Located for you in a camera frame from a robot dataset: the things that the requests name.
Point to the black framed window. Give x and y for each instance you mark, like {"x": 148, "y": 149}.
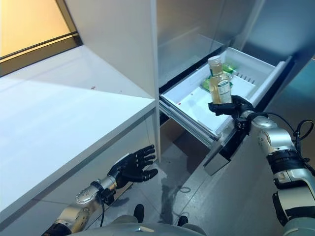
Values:
{"x": 78, "y": 39}

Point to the white counter cabinet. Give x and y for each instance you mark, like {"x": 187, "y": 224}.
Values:
{"x": 61, "y": 123}

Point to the robot right leg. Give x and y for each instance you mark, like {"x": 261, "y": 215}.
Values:
{"x": 183, "y": 220}

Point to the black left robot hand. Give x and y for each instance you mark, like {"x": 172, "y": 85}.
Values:
{"x": 130, "y": 167}

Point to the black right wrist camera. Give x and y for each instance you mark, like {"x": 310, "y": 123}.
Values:
{"x": 242, "y": 125}

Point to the grey robot torso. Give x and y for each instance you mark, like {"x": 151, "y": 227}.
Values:
{"x": 147, "y": 229}

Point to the fridge drawer with white bin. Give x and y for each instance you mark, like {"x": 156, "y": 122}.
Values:
{"x": 197, "y": 105}

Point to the green drink can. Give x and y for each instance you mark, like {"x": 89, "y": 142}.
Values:
{"x": 229, "y": 66}
{"x": 228, "y": 71}
{"x": 208, "y": 79}
{"x": 206, "y": 87}

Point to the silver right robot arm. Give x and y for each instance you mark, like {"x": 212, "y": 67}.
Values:
{"x": 278, "y": 140}

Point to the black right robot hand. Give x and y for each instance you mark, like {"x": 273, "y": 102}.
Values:
{"x": 241, "y": 105}

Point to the tall white side panel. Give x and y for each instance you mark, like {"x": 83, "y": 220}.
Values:
{"x": 118, "y": 37}

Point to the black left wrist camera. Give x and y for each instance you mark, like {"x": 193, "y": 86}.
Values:
{"x": 108, "y": 196}

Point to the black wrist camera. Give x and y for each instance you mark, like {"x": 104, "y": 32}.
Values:
{"x": 242, "y": 125}
{"x": 108, "y": 196}

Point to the yellow drink bottle white cap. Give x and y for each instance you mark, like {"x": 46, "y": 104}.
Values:
{"x": 219, "y": 91}

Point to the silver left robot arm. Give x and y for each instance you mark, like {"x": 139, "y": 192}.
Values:
{"x": 86, "y": 194}

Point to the stainless steel fridge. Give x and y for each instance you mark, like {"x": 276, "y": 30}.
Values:
{"x": 187, "y": 24}

